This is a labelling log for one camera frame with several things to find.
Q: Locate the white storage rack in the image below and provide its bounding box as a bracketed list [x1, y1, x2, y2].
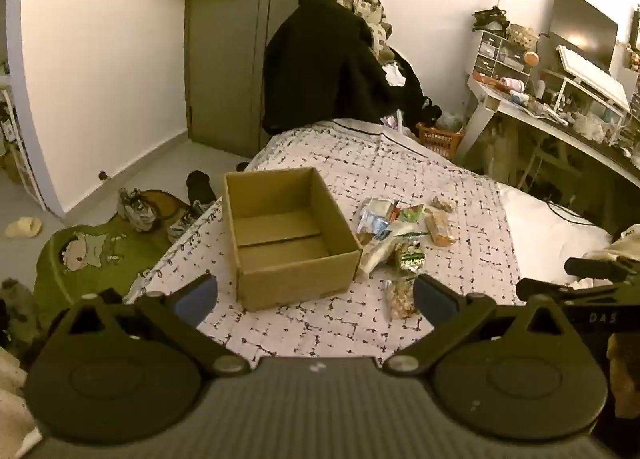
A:
[0, 72, 32, 190]

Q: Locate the person's right forearm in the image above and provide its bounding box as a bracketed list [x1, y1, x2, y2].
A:
[606, 334, 640, 421]

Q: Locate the cream fabric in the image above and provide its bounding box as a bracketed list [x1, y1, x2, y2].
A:
[0, 346, 44, 459]

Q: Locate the brown cardboard box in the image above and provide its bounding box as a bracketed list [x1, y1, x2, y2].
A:
[222, 166, 363, 312]

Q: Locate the white pillow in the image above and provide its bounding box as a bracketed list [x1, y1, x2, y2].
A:
[499, 183, 615, 291]

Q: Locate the white desk shelf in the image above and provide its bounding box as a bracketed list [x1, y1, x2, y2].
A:
[542, 68, 627, 129]

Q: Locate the computer monitor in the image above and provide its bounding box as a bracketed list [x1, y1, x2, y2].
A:
[547, 0, 620, 73]

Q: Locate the orange biscuit packet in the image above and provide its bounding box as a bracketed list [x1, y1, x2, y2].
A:
[424, 208, 458, 248]

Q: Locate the black slipper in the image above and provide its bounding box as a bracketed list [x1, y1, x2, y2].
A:
[186, 170, 217, 205]

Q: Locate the green cartoon rug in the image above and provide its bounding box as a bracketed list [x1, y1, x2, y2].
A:
[32, 189, 192, 321]

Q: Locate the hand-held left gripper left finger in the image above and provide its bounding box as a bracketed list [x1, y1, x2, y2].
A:
[66, 273, 251, 381]

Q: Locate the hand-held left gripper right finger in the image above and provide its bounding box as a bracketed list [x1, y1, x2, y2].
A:
[383, 273, 579, 377]

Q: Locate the blue white snack packet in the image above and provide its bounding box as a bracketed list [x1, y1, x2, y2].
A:
[357, 213, 396, 242]

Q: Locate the beige slipper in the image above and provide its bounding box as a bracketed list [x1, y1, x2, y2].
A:
[4, 218, 44, 240]

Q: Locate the orange plastic basket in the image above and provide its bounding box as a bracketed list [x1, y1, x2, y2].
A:
[415, 121, 466, 160]

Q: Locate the white purple snack packet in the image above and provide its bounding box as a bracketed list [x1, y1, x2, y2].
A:
[359, 235, 402, 276]

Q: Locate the white desk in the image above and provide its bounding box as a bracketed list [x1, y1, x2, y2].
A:
[466, 72, 640, 181]

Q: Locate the white cloth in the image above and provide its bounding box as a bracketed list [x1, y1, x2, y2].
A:
[382, 62, 407, 88]

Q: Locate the dark plush toy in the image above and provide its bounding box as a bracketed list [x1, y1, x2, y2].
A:
[0, 278, 42, 357]

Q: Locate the white keyboard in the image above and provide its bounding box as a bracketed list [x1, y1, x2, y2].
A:
[556, 44, 631, 113]

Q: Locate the clear peanut bag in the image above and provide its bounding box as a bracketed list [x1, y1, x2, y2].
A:
[384, 278, 417, 323]

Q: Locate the black handbag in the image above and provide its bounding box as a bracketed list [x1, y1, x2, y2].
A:
[472, 6, 511, 33]

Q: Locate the green door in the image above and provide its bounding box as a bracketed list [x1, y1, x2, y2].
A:
[184, 0, 339, 160]

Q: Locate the white drawer organizer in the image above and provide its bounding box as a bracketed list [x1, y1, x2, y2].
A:
[472, 29, 534, 83]

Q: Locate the black cable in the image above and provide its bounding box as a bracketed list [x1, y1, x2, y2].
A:
[545, 199, 597, 228]

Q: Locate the black coat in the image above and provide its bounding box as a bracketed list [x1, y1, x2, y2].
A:
[262, 0, 397, 138]

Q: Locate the black garment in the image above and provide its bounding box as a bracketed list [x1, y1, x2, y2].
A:
[384, 46, 444, 129]

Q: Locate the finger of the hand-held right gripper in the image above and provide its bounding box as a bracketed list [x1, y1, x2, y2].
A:
[564, 257, 640, 285]
[515, 278, 627, 305]

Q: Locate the dark green printed snack packet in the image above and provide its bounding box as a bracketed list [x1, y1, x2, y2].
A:
[394, 243, 427, 274]

